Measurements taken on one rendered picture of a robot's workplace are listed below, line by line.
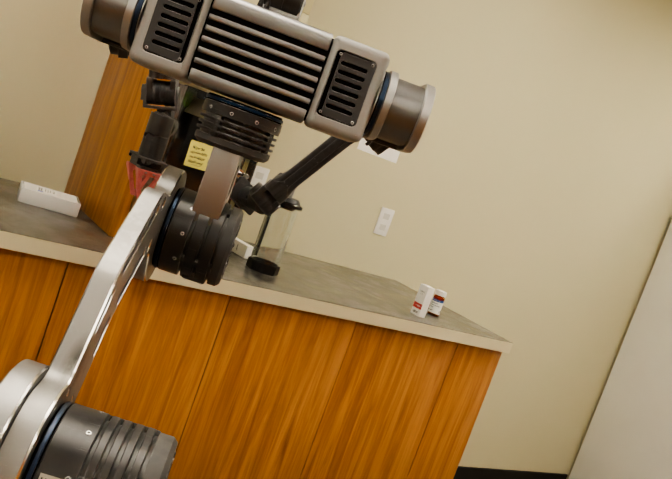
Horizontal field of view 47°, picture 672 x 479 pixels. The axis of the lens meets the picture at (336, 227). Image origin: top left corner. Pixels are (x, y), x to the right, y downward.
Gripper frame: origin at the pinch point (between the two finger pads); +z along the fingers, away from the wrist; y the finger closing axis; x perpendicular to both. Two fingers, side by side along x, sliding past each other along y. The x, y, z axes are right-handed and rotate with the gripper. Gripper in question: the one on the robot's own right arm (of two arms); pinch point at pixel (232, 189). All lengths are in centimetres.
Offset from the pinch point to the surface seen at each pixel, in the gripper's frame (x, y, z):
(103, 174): 21.2, 25.3, 16.1
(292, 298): 13.4, -24.0, -24.7
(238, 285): 21.1, -7.8, -24.4
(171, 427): 61, -24, -20
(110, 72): -4, 38, 39
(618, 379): -91, -276, 37
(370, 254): -32, -92, 47
